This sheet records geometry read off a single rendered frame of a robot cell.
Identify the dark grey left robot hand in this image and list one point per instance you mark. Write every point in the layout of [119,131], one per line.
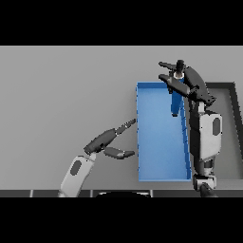
[102,140]

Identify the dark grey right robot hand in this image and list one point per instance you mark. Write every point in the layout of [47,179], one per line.
[193,84]

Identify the blue pipe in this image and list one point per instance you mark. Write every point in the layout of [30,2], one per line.
[177,95]

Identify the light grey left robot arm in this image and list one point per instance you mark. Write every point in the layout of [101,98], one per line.
[76,175]

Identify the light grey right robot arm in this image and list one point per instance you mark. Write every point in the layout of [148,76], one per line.
[205,139]

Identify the blue bin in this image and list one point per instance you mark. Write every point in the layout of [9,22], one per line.
[159,139]

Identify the dark grey bin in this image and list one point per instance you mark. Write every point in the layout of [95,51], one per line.
[229,133]

